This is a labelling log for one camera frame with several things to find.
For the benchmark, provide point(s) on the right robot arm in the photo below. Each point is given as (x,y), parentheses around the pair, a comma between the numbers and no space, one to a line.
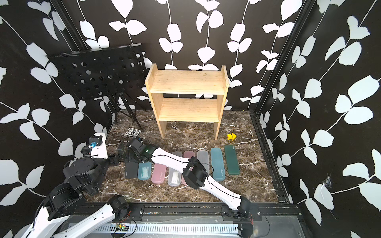
(194,173)

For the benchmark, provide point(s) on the dark green pencil case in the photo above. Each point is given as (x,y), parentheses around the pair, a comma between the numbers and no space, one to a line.
(231,160)

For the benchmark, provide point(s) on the dark grey pencil case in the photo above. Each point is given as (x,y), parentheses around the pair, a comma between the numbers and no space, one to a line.
(131,170)

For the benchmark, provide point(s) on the clear white pencil case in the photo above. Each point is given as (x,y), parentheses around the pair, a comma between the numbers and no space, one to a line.
(203,157)

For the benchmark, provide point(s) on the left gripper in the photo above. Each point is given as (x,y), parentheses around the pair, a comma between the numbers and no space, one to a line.
(114,158)

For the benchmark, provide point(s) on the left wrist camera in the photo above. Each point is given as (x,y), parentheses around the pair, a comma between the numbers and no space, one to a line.
(96,147)

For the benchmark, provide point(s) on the teal pencil case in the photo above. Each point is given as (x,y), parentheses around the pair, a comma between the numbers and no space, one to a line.
(217,164)

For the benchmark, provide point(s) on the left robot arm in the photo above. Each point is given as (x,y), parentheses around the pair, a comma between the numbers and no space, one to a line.
(83,176)

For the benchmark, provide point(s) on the white slotted cable duct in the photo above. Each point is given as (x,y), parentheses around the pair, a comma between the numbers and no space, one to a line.
(174,229)

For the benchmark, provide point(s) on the black white tag card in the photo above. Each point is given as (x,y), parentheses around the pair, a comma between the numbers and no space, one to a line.
(131,132)

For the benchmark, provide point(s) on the frosted white pencil case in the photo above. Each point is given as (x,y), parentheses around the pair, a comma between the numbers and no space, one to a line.
(174,177)

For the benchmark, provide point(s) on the small yellow block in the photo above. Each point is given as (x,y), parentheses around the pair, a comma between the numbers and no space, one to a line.
(231,137)

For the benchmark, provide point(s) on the black perforated music stand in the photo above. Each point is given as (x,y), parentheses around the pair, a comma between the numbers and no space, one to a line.
(103,78)

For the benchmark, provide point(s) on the wooden two-tier shelf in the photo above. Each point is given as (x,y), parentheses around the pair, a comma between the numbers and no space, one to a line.
(187,96)

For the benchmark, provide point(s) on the light blue pencil case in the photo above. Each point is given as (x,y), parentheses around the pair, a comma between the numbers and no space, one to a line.
(144,171)

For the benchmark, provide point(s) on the pink pencil case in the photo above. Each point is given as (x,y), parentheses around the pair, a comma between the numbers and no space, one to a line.
(187,154)
(159,173)

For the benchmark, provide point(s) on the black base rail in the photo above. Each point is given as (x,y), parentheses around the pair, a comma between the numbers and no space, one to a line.
(141,210)

